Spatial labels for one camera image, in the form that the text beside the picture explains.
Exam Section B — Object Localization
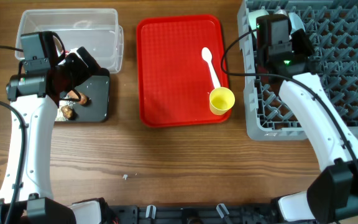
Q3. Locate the orange carrot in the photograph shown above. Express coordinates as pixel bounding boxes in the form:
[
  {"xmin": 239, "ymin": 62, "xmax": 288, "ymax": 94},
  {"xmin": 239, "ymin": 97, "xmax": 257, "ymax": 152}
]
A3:
[{"xmin": 67, "ymin": 90, "xmax": 88, "ymax": 105}]

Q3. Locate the light blue plate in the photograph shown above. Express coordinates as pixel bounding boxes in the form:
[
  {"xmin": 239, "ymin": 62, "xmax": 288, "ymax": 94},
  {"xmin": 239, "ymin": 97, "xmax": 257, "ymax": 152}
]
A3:
[{"xmin": 288, "ymin": 12, "xmax": 305, "ymax": 34}]

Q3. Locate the brown food scrap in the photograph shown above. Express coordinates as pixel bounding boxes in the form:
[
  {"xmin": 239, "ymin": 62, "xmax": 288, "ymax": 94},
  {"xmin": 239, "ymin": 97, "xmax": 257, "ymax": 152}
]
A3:
[{"xmin": 60, "ymin": 105, "xmax": 75, "ymax": 119}]

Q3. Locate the mint green bowl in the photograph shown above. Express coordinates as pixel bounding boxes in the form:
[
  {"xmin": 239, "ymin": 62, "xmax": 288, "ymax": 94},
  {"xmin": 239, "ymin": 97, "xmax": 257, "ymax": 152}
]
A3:
[{"xmin": 248, "ymin": 9, "xmax": 269, "ymax": 30}]

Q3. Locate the yellow plastic cup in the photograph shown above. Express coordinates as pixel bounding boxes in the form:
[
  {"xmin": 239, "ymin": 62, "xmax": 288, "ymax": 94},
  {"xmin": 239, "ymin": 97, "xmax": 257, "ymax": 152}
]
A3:
[{"xmin": 209, "ymin": 87, "xmax": 235, "ymax": 115}]

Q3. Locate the white plastic spoon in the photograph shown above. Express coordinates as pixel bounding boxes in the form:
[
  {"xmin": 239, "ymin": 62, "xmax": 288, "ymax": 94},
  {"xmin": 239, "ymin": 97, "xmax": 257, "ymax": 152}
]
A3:
[{"xmin": 201, "ymin": 47, "xmax": 221, "ymax": 89}]

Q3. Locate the light blue bowl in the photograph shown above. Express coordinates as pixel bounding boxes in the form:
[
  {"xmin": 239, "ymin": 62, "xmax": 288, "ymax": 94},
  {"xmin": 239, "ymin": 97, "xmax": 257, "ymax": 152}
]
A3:
[{"xmin": 275, "ymin": 9, "xmax": 288, "ymax": 16}]

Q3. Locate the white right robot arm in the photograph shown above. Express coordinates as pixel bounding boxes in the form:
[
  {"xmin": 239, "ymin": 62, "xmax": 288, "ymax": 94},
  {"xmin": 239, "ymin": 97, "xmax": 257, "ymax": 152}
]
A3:
[{"xmin": 257, "ymin": 25, "xmax": 358, "ymax": 223}]

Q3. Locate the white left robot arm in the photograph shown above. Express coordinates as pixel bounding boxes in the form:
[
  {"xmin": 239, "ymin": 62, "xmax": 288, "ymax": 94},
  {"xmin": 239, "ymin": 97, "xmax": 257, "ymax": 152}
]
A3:
[{"xmin": 0, "ymin": 47, "xmax": 113, "ymax": 223}]

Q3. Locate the grey dishwasher rack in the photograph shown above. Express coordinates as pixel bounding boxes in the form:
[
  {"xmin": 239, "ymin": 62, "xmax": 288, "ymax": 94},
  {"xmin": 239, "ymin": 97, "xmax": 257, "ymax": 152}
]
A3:
[{"xmin": 237, "ymin": 1, "xmax": 358, "ymax": 141}]

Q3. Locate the black plastic tray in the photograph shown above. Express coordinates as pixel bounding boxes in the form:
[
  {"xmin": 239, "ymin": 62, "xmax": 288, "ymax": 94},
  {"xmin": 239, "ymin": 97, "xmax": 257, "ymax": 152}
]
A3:
[{"xmin": 56, "ymin": 68, "xmax": 110, "ymax": 123}]

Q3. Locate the clear plastic bin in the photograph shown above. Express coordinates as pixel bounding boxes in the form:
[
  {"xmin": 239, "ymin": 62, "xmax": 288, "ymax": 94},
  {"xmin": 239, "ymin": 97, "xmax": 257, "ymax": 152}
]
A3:
[{"xmin": 16, "ymin": 8, "xmax": 124, "ymax": 73}]

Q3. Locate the red serving tray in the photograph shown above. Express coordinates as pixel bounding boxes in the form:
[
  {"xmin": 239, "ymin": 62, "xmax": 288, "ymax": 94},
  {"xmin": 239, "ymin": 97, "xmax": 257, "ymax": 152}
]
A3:
[{"xmin": 136, "ymin": 14, "xmax": 231, "ymax": 128}]

